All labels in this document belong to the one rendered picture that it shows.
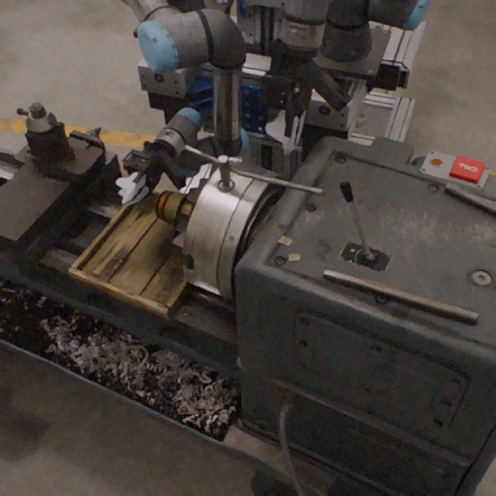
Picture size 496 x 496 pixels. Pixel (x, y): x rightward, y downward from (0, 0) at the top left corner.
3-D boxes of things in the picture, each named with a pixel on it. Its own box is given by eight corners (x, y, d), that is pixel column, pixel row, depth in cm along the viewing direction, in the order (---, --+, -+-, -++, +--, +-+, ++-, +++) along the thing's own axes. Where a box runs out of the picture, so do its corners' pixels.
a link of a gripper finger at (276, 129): (265, 147, 135) (272, 103, 130) (292, 156, 133) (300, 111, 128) (259, 152, 132) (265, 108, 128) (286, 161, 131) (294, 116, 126)
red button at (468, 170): (483, 170, 145) (486, 162, 144) (476, 187, 142) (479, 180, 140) (455, 161, 147) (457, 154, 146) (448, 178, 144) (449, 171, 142)
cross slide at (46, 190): (113, 152, 199) (110, 140, 196) (19, 253, 175) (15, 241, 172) (67, 136, 204) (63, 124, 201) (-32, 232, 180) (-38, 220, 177)
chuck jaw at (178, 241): (220, 225, 155) (195, 255, 147) (220, 241, 158) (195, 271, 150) (179, 210, 158) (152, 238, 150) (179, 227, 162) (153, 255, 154)
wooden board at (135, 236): (234, 225, 188) (233, 215, 185) (169, 321, 168) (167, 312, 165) (144, 192, 197) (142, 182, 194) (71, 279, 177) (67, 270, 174)
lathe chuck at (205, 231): (278, 226, 178) (275, 142, 152) (224, 321, 162) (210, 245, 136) (248, 215, 180) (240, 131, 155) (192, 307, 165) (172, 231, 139)
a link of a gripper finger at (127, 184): (107, 198, 166) (128, 174, 171) (127, 204, 164) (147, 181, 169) (105, 189, 163) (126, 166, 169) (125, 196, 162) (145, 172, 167)
